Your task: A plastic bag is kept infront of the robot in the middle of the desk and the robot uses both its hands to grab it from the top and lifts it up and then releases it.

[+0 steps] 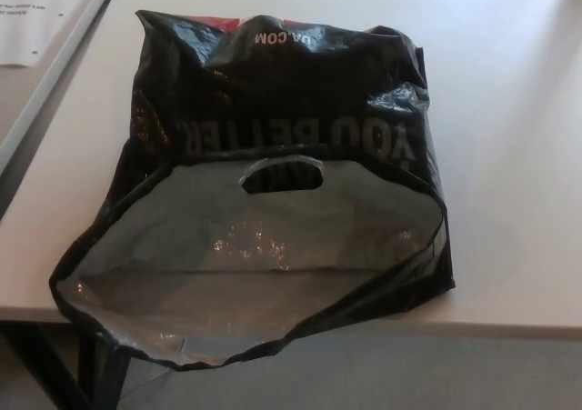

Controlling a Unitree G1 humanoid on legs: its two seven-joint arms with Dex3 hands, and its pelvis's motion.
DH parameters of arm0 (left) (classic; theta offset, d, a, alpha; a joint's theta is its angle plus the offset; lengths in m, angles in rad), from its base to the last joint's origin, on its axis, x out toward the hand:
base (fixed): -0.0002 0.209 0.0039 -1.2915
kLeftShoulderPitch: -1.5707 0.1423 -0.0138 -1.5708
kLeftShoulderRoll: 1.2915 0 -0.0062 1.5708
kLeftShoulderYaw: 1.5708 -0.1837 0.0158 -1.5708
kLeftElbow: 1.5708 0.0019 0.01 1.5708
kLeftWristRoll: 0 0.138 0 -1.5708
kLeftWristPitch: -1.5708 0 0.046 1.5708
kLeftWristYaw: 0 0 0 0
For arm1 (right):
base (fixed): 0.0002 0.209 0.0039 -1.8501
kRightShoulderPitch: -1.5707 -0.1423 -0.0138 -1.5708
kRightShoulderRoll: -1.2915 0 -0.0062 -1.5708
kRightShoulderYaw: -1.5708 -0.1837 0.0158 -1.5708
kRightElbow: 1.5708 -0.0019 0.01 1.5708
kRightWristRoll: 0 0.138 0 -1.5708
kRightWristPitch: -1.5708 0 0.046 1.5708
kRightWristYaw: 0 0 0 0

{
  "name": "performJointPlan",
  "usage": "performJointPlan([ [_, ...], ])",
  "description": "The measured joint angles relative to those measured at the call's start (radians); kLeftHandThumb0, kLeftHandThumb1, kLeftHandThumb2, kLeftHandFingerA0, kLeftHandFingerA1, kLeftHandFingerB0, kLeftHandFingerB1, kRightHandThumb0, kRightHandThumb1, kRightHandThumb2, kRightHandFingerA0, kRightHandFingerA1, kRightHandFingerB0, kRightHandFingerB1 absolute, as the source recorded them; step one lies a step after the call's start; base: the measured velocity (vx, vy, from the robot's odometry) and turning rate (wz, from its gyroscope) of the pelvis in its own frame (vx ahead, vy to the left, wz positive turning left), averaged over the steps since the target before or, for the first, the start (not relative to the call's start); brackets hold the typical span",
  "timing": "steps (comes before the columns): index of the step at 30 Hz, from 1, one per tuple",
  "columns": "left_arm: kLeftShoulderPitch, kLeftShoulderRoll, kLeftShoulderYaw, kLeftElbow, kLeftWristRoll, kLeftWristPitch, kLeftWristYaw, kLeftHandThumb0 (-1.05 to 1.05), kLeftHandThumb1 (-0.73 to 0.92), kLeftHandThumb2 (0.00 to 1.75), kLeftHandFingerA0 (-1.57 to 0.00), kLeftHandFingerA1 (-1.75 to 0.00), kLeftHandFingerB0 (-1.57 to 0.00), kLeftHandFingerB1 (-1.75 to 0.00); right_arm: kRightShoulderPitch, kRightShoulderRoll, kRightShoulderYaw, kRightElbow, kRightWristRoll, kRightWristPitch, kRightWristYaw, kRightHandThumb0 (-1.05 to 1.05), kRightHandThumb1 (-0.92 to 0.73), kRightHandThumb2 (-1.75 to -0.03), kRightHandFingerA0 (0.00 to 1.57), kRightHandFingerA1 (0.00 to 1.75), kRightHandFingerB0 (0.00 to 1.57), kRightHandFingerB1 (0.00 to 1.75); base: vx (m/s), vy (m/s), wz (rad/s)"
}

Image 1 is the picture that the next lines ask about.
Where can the black printed plastic shopping bag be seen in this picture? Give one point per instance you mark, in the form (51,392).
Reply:
(273,87)

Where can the adjacent light grey table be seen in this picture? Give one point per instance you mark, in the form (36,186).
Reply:
(18,105)

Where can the white printed paper sheet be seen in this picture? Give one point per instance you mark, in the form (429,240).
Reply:
(36,19)

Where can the black desk frame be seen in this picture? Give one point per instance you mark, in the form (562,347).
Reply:
(97,382)

